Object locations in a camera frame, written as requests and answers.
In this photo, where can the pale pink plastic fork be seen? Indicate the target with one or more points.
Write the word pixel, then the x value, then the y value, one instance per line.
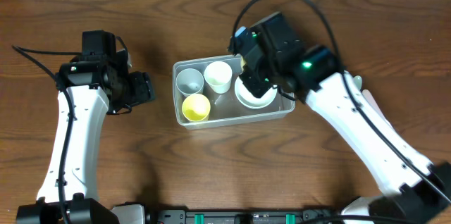
pixel 370 99

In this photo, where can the yellow plastic bowl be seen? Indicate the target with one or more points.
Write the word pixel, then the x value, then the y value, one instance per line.
pixel 242 63

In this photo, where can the white plastic cup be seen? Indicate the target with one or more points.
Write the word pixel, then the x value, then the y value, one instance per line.
pixel 218 76

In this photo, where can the white plastic bowl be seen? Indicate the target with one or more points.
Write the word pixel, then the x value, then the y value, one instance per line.
pixel 248 100

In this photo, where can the yellow plastic cup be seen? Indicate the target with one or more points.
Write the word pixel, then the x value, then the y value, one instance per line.
pixel 196 108

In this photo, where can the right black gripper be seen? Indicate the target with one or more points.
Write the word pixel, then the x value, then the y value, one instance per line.
pixel 254 84

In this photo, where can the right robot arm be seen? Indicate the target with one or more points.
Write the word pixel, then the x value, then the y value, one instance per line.
pixel 412 188

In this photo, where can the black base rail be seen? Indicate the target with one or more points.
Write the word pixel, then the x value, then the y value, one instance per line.
pixel 180 216

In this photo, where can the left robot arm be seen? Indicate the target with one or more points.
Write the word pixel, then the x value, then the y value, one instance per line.
pixel 69 192

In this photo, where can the clear plastic container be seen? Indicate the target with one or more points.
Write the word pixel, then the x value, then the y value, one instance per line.
pixel 225 108

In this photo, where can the grey plastic cup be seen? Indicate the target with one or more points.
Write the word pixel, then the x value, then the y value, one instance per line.
pixel 190 81

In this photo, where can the mint green plastic spoon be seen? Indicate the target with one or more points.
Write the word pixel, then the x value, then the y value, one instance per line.
pixel 358 81

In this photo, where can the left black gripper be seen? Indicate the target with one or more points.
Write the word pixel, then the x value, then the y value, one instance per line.
pixel 141 88

